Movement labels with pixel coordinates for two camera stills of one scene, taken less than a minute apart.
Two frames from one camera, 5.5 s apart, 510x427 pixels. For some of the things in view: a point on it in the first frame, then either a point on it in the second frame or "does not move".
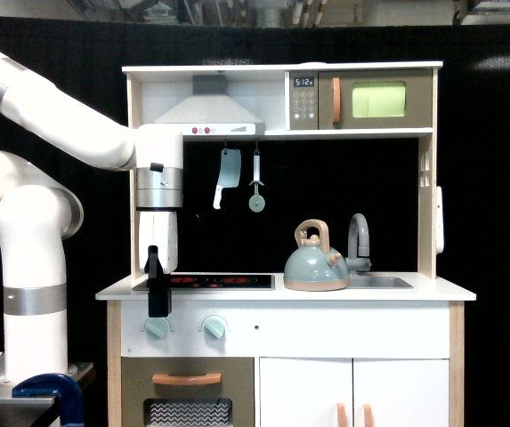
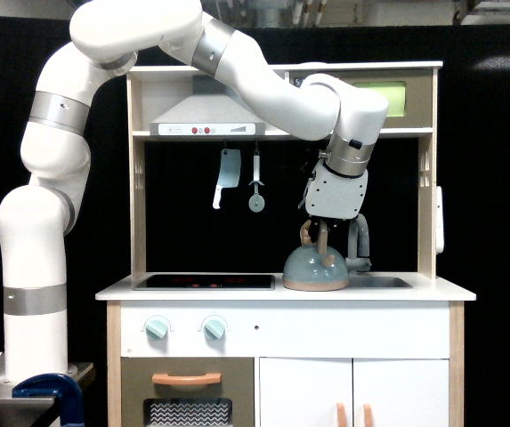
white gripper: (157, 256) to (334, 197)
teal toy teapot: (311, 267) does not move
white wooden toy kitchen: (306, 291) does not move
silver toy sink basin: (377, 283) does not move
